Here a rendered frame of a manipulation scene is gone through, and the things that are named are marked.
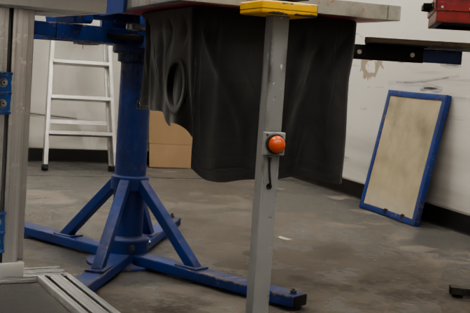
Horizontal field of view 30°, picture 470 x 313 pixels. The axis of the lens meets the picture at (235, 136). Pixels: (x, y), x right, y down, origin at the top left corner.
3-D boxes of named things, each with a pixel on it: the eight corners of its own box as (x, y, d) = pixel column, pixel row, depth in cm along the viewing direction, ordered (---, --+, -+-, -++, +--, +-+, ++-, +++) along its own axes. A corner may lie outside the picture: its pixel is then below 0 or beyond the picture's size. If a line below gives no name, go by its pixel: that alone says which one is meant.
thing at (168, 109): (215, 140, 218) (224, 8, 215) (182, 139, 214) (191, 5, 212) (163, 124, 260) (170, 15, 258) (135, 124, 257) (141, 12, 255)
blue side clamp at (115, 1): (140, 14, 246) (141, -11, 245) (122, 12, 244) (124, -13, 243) (115, 17, 274) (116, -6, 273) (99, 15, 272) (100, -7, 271)
